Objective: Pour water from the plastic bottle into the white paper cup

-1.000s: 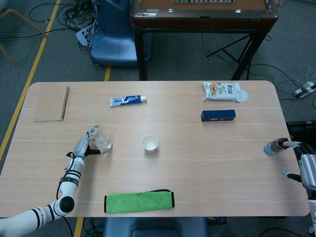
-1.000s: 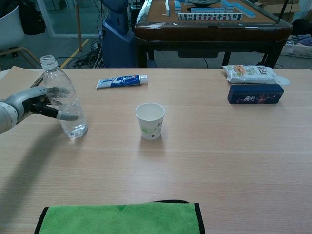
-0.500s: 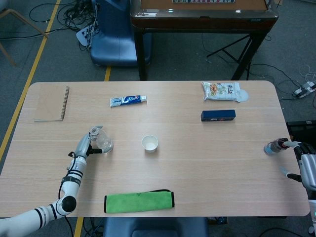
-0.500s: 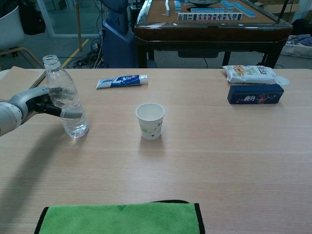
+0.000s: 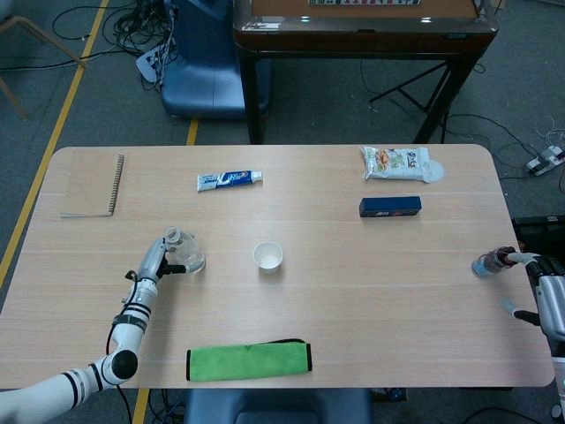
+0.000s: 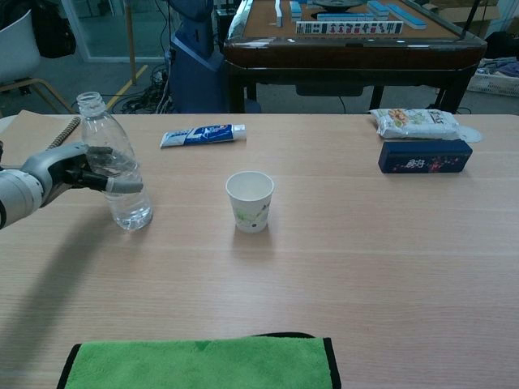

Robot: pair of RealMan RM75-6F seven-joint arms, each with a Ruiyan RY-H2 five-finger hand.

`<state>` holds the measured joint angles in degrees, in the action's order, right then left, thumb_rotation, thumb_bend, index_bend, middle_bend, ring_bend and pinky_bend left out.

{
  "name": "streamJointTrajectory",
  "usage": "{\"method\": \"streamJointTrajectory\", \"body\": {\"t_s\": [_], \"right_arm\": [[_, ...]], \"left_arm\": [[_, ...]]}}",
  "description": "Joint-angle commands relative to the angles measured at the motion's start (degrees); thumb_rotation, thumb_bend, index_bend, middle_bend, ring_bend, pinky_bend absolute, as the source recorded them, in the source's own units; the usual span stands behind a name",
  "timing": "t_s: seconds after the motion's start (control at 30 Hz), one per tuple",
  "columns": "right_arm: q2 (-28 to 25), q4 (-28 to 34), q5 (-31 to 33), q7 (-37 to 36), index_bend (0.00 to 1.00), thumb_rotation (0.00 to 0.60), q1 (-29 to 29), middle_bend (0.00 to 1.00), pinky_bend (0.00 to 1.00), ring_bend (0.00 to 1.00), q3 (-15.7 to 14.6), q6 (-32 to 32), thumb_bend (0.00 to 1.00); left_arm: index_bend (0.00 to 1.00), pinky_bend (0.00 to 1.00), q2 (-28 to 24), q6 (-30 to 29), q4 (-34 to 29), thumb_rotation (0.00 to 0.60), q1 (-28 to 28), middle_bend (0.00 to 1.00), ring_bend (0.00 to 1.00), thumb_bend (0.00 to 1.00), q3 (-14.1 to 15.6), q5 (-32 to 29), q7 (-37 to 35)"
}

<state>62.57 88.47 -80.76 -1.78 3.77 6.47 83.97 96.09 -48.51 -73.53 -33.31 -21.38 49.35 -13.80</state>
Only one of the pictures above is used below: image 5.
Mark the dark blue seat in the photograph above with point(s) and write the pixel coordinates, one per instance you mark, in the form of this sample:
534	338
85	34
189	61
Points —
278	406

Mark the white paper cup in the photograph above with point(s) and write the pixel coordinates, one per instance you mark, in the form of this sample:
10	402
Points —
268	256

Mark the brown spiral notebook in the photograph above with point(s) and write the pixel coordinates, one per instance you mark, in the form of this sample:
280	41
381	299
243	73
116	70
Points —
90	185

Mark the white round disc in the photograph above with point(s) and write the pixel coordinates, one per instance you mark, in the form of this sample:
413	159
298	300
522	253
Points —
438	171

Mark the transparent plastic water bottle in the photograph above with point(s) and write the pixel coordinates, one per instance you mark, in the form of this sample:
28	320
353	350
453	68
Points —
192	254

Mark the white snack bag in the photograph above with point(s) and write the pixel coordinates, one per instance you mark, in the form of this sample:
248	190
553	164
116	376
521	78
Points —
393	164

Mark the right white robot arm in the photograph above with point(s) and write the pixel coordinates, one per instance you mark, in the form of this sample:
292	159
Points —
559	380

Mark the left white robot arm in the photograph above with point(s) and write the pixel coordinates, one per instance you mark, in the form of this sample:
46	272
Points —
132	318

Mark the small dark drink bottle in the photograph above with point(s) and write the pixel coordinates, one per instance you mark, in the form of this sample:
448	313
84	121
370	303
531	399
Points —
485	265

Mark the green microfibre cloth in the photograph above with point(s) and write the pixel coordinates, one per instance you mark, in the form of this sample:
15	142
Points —
247	360

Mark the black equipment case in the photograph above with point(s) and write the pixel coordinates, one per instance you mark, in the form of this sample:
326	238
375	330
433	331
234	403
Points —
545	234

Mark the white chair with wooden legs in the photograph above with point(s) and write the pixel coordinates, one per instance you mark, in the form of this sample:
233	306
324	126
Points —
39	37

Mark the dark blue rectangular box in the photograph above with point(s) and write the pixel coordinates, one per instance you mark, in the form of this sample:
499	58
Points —
390	206

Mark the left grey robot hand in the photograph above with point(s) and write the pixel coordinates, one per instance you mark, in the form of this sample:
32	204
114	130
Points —
152	260

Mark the brown mahjong table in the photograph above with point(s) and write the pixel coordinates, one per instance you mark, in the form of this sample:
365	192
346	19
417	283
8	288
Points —
362	37

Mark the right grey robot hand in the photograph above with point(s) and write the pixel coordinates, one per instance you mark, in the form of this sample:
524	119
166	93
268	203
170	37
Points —
552	305

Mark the grey power strip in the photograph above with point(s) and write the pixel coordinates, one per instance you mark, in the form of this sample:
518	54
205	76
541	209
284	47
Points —
543	161

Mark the white power strip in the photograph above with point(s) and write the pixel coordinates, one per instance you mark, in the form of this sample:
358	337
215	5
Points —
150	64

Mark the blue machine base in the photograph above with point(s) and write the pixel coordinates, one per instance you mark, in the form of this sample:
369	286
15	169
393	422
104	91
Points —
203	66

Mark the blue white toothpaste tube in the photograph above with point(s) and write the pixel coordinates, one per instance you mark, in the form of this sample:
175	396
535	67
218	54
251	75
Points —
229	180

